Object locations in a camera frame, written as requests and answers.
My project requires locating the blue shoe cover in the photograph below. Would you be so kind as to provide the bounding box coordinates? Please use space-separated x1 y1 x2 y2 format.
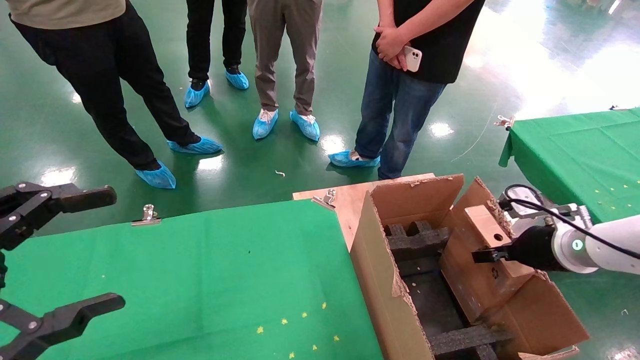
251 108 279 140
225 69 250 91
167 135 224 155
328 149 381 168
183 79 212 109
135 160 177 190
289 110 321 142

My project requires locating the bystander right forearm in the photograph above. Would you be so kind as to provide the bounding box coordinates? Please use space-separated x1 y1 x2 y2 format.
376 0 397 29

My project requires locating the bystander left hand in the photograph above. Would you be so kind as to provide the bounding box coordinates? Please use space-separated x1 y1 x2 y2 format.
373 25 409 61

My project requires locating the person in khaki trousers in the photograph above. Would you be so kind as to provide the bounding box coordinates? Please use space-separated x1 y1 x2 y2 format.
247 0 324 117

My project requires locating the silver camera mounting bracket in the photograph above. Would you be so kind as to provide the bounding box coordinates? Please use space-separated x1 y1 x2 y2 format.
542 202 594 227

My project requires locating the person in slim black trousers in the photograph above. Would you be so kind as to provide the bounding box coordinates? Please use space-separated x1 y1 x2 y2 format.
185 0 249 83

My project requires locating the bystander left forearm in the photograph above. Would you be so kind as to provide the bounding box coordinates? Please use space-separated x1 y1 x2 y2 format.
400 0 477 40

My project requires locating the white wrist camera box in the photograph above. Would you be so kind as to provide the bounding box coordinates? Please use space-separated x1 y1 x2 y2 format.
499 187 547 222

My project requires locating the notched black foam block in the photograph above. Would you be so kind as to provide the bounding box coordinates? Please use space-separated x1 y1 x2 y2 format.
382 221 453 262

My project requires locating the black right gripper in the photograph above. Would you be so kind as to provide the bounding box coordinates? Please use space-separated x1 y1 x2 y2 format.
471 225 560 272

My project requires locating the green cloth on side table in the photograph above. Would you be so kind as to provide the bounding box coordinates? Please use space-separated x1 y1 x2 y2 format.
498 107 640 226

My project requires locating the black foam bar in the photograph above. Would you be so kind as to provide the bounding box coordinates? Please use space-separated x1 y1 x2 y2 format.
429 324 516 360

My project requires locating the black foam carton lining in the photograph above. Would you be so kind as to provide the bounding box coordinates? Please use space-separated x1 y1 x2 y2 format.
396 257 468 338

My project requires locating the large green table cloth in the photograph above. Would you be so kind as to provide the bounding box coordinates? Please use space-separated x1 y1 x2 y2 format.
0 199 384 360

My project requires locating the bystander right hand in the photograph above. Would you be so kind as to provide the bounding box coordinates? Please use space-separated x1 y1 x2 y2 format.
386 51 410 72

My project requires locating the white smartphone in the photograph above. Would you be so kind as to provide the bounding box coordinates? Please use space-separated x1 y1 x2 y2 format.
402 45 424 73

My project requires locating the large open cardboard carton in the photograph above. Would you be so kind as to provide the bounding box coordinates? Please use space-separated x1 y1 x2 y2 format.
349 173 592 360

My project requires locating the person in tan shirt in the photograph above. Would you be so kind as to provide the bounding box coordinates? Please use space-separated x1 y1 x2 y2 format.
5 0 201 171

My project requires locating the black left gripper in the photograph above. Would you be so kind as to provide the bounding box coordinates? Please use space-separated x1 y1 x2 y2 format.
0 181 127 360

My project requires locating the small cardboard box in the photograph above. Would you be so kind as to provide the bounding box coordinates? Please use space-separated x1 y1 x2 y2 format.
439 204 539 324

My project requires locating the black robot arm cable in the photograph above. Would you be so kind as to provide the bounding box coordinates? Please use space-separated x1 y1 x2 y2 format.
503 184 640 261

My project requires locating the person in blue jeans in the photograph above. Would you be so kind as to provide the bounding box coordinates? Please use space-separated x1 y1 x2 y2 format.
354 0 487 181

